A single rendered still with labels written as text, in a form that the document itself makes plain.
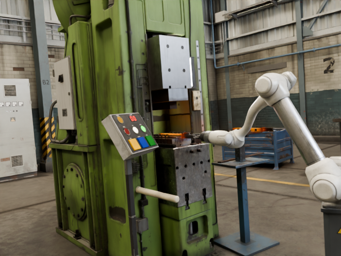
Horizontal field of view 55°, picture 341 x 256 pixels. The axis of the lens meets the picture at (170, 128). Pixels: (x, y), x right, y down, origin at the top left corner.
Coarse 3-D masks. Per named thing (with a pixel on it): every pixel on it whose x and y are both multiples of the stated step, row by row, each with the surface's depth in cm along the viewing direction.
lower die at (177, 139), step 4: (156, 136) 275; (160, 136) 272; (164, 136) 269; (172, 136) 263; (176, 136) 260; (180, 136) 256; (156, 140) 264; (160, 140) 260; (164, 140) 256; (168, 140) 252; (172, 140) 249; (176, 140) 252; (180, 140) 255; (184, 140) 257; (188, 140) 260; (176, 144) 252; (184, 144) 257; (188, 144) 260
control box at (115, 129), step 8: (104, 120) 198; (112, 120) 196; (128, 120) 210; (136, 120) 217; (112, 128) 196; (120, 128) 197; (128, 128) 204; (136, 128) 211; (112, 136) 197; (120, 136) 194; (128, 136) 199; (136, 136) 206; (144, 136) 214; (152, 136) 223; (120, 144) 195; (128, 144) 194; (120, 152) 195; (128, 152) 193; (136, 152) 196; (144, 152) 210
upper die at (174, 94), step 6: (156, 90) 258; (162, 90) 252; (168, 90) 247; (174, 90) 251; (180, 90) 255; (186, 90) 259; (156, 96) 259; (162, 96) 253; (168, 96) 248; (174, 96) 251; (180, 96) 255; (186, 96) 259; (156, 102) 260; (162, 102) 266
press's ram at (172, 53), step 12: (156, 36) 244; (168, 36) 248; (156, 48) 246; (168, 48) 248; (180, 48) 255; (156, 60) 247; (168, 60) 248; (180, 60) 255; (156, 72) 248; (168, 72) 248; (180, 72) 255; (156, 84) 250; (168, 84) 247; (180, 84) 255
